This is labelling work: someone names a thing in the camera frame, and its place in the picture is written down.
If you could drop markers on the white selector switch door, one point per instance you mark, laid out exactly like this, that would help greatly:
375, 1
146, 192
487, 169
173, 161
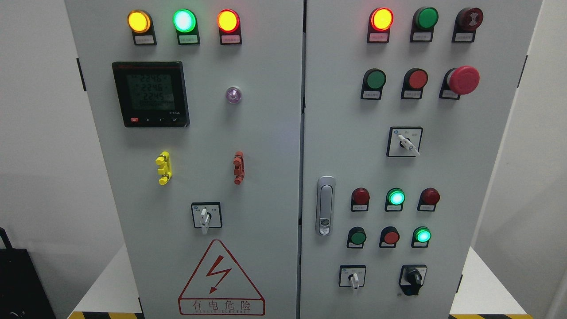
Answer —
206, 216

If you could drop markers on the lit green indicator light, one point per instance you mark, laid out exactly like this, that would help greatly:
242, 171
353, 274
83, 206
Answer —
186, 26

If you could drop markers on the unlit green indicator light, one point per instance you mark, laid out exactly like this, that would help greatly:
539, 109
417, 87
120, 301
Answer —
423, 22

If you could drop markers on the red terminal connector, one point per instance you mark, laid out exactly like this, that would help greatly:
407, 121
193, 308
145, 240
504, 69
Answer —
239, 168

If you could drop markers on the grey electrical control cabinet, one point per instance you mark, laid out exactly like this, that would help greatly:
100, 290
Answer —
300, 69

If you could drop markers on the small clear purple lamp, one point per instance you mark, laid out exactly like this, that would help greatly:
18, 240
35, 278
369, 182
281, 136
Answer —
233, 95

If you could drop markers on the dark red indicator light left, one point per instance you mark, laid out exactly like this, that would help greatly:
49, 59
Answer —
360, 200

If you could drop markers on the dark red indicator light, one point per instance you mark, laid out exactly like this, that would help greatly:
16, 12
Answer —
360, 200
428, 200

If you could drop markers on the lit green indicator middle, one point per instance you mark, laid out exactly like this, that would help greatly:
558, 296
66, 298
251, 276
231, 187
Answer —
394, 200

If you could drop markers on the yellow terminal connector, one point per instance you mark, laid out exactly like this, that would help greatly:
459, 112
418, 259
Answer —
164, 168

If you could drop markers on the green push button upper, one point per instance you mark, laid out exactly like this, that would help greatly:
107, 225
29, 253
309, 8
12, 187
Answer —
372, 84

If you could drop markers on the red push button lower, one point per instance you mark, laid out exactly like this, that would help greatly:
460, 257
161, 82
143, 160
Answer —
389, 237

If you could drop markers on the red push button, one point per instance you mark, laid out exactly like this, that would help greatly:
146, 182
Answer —
389, 237
413, 83

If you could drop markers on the red electric hazard warning sticker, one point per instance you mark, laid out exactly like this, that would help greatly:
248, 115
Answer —
220, 286

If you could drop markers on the black digital power meter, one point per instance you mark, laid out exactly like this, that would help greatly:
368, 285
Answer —
152, 94

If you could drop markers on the orange indicator light left door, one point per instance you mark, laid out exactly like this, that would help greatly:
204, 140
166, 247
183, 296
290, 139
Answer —
229, 26

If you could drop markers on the orange indicator light door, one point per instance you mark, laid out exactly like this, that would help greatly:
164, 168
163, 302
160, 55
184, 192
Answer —
380, 22
229, 26

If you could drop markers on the dark red indicator light right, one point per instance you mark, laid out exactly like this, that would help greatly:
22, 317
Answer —
428, 200

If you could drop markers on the red push button upper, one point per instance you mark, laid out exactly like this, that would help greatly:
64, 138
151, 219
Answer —
413, 83

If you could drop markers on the lit green push button lower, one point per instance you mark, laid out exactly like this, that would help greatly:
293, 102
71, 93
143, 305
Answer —
421, 237

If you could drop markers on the orange indicator light right door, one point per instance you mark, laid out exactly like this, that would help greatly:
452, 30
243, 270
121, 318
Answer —
380, 22

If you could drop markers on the red emergency stop button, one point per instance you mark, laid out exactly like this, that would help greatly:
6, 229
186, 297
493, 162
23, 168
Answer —
459, 81

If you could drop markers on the yellow indicator light top left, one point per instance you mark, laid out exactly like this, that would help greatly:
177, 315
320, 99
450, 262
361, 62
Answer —
141, 25

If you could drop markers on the dark red buzzer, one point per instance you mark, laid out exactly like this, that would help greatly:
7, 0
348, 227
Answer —
466, 23

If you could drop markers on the silver door lock handle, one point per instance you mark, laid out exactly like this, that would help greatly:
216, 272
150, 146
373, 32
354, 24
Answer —
325, 205

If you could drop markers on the white selector switch right upper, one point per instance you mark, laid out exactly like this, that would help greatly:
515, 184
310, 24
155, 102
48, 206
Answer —
404, 141

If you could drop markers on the white selector switch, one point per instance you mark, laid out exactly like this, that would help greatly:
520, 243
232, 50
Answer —
352, 276
404, 141

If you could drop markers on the white selector switch bottom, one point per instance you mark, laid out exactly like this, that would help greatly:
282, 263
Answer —
352, 276

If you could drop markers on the black rotary knob switch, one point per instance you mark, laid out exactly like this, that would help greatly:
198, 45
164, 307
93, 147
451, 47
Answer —
412, 279

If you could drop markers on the black case with handle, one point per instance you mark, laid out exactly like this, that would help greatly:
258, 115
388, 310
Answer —
22, 295

